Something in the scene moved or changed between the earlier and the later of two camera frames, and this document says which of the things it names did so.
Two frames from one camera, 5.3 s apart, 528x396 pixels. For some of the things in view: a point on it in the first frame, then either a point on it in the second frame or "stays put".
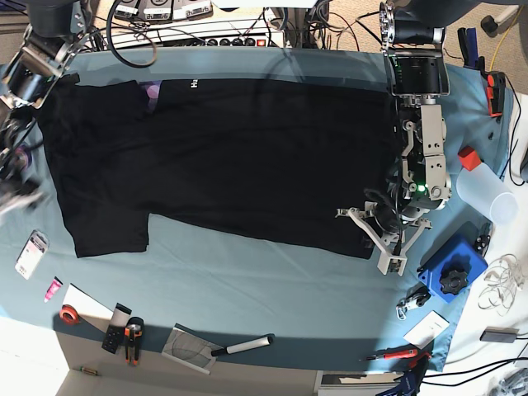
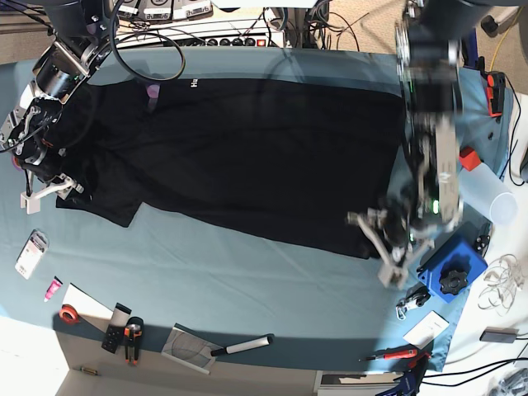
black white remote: [115, 334] stays put
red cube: [469, 157] stays put
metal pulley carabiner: [417, 295] stays put
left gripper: [17, 190] → [45, 174]
